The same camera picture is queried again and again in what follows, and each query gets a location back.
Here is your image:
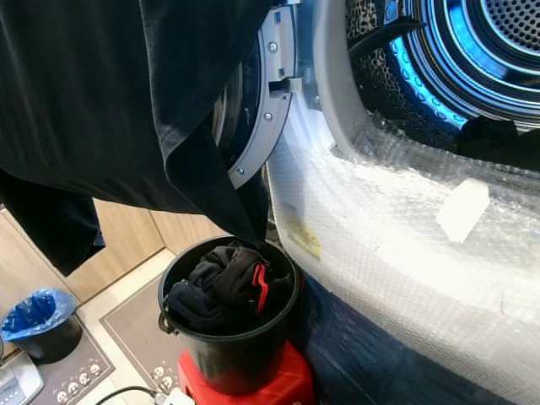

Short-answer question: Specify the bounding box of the round grey washer door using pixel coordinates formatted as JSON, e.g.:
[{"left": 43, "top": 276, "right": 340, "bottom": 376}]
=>
[{"left": 213, "top": 0, "right": 305, "bottom": 191}]

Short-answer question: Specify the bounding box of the yellow warning label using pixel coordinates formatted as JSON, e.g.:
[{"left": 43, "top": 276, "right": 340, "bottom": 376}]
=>
[{"left": 286, "top": 220, "right": 324, "bottom": 262}]

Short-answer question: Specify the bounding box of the black clothing piece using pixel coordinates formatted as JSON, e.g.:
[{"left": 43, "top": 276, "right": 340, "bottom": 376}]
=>
[{"left": 454, "top": 116, "right": 540, "bottom": 174}]

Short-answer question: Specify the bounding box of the grey patterned floor mat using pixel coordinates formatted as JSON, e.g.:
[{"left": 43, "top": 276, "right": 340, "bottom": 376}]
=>
[
  {"left": 99, "top": 274, "right": 188, "bottom": 396},
  {"left": 38, "top": 336, "right": 115, "bottom": 405}
]

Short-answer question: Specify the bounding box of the light wooden cabinet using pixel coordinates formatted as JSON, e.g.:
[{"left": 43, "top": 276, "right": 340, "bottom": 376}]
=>
[{"left": 0, "top": 198, "right": 241, "bottom": 326}]

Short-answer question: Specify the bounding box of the dark blue cloth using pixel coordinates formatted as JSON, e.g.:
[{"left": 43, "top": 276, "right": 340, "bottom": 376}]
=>
[{"left": 298, "top": 272, "right": 516, "bottom": 405}]

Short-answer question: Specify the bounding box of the white paper label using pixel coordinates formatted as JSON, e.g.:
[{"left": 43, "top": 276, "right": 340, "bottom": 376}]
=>
[{"left": 435, "top": 178, "right": 493, "bottom": 245}]

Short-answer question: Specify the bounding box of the black garment with red stripe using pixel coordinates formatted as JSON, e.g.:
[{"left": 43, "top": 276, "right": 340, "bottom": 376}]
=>
[{"left": 207, "top": 243, "right": 294, "bottom": 317}]

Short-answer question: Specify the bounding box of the red plastic stool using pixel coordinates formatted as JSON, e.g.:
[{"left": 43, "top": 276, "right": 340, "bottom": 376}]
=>
[{"left": 177, "top": 340, "right": 316, "bottom": 405}]

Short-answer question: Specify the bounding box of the steel washer drum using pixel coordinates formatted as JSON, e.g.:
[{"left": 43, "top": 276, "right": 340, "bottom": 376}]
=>
[{"left": 346, "top": 0, "right": 540, "bottom": 149}]

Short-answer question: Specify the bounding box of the black plastic bucket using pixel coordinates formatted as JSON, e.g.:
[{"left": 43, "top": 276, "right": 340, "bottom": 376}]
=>
[{"left": 158, "top": 235, "right": 304, "bottom": 397}]

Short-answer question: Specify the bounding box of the large black garment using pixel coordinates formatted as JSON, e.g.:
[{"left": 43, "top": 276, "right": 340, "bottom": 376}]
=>
[{"left": 0, "top": 0, "right": 278, "bottom": 277}]

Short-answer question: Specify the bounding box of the white front-load washing machine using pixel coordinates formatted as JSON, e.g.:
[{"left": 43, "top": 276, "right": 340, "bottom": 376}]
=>
[{"left": 262, "top": 0, "right": 540, "bottom": 405}]

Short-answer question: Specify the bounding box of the dark navy garment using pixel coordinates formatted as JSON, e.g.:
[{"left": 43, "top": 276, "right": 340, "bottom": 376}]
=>
[{"left": 165, "top": 257, "right": 233, "bottom": 332}]

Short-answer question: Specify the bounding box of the white small appliance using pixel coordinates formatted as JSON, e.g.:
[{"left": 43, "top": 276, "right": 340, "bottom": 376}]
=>
[{"left": 0, "top": 352, "right": 45, "bottom": 405}]

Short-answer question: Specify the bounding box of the black cable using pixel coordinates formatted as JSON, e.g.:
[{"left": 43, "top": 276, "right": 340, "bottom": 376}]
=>
[{"left": 94, "top": 386, "right": 178, "bottom": 405}]

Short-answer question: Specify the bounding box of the black trash bin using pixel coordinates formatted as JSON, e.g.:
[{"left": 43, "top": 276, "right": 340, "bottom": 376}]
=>
[{"left": 17, "top": 314, "right": 84, "bottom": 365}]

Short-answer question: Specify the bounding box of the blue plastic bin liner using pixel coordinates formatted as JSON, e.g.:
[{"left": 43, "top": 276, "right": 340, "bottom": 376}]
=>
[{"left": 2, "top": 288, "right": 77, "bottom": 341}]

